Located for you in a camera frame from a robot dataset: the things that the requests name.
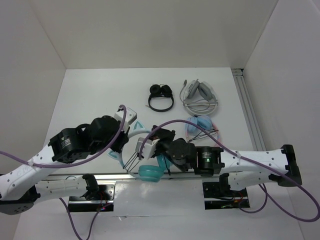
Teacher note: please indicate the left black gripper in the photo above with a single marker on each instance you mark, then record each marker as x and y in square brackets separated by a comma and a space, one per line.
[123, 139]

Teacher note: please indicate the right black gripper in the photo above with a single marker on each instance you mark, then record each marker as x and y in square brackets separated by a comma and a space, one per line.
[161, 134]

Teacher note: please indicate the teal cat-ear headphones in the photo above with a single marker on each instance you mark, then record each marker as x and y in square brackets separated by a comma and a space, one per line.
[146, 173]

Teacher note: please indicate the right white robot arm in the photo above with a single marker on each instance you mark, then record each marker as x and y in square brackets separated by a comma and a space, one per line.
[236, 170]

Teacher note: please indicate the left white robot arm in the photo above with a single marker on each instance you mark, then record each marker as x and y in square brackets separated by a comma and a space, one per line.
[26, 186]

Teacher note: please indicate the pink blue cat-ear headphones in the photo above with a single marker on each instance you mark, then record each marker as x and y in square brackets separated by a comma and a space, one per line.
[192, 133]

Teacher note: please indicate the small black headphones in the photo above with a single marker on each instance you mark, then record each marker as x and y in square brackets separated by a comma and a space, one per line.
[160, 91]

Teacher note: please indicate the white grey headset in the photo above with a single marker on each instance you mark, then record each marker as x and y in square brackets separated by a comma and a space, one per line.
[198, 98]

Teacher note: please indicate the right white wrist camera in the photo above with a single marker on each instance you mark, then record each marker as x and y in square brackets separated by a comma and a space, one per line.
[148, 149]

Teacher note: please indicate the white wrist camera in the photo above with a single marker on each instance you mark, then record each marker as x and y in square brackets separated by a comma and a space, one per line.
[148, 149]
[126, 115]

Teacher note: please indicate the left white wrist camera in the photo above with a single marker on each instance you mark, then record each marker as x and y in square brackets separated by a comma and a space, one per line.
[126, 115]

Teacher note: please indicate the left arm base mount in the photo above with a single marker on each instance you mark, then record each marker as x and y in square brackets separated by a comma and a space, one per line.
[103, 200]

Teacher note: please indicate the aluminium rail at front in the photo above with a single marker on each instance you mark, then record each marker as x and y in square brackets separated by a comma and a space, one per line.
[127, 177]

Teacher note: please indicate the aluminium rail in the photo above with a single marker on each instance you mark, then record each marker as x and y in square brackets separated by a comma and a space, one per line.
[248, 110]
[127, 177]

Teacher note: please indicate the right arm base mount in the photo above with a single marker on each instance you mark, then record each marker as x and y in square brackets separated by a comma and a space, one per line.
[216, 198]

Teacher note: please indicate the aluminium rail at right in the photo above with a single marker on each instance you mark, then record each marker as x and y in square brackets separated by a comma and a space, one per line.
[248, 110]

